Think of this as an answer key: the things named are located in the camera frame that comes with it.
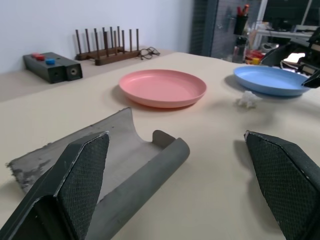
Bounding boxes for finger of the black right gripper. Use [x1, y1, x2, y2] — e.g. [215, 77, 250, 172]
[300, 71, 320, 89]
[261, 44, 293, 67]

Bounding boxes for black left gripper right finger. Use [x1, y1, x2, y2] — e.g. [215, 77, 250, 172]
[244, 130, 320, 240]

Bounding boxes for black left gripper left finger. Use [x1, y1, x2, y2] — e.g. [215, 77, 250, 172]
[0, 130, 111, 240]

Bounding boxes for blue plastic plate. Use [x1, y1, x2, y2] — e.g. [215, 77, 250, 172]
[233, 65, 312, 98]

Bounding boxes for grey cloth mat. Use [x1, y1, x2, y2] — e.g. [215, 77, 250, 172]
[6, 107, 191, 240]

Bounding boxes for black pen cup with tools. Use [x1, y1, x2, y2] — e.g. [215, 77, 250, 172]
[233, 4, 250, 36]

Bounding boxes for white crumpled paper ball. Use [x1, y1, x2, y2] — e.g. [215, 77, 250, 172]
[236, 90, 257, 109]

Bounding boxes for dark pegboard panel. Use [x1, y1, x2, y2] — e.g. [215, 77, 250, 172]
[189, 0, 263, 62]

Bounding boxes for black box with coloured buttons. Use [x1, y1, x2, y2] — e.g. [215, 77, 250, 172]
[23, 52, 68, 84]

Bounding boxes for pink plastic plate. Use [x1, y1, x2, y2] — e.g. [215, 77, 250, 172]
[118, 69, 207, 109]

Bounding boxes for black-framed eyeglasses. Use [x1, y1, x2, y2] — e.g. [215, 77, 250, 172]
[138, 46, 161, 61]

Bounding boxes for brown wooden peg rack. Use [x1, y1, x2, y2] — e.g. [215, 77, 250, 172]
[75, 26, 141, 66]

